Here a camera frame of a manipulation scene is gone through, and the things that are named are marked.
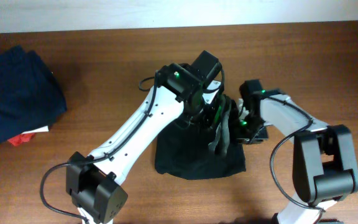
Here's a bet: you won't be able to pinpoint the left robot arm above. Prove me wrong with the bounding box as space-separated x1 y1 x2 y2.
66 51 225 223

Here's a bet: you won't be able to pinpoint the red cloth piece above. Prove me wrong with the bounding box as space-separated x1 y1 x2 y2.
7 133 36 146

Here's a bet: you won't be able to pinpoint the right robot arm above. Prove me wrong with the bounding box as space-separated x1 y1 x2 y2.
239 80 358 223

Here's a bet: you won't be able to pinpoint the white paper tag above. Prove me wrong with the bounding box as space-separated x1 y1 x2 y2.
22 126 49 134

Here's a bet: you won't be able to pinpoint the black shorts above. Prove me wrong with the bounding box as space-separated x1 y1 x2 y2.
155 95 246 180

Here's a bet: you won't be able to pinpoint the navy blue folded garment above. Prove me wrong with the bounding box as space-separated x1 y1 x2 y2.
0 45 67 143

